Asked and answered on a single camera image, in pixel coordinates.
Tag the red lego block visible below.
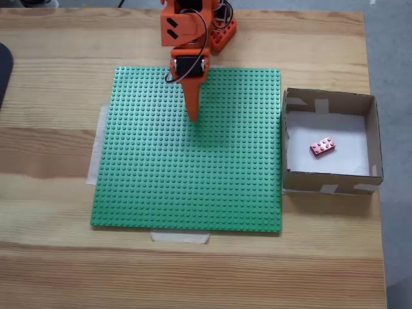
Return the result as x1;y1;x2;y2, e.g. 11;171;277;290
309;136;337;158

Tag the green lego baseplate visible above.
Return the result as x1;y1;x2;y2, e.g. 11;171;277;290
89;66;283;233

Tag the brown cardboard box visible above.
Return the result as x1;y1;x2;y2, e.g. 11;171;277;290
281;87;384;196

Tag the masking tape strip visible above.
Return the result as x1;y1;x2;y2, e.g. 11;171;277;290
86;103;110;186
150;230;212;245

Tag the white paper sheet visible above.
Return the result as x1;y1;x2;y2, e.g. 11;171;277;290
285;111;370;177

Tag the black rounded pad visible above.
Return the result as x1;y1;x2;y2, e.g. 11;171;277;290
0;42;15;110

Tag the thin gripper motor cable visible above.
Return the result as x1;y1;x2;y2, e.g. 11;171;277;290
164;9;210;84

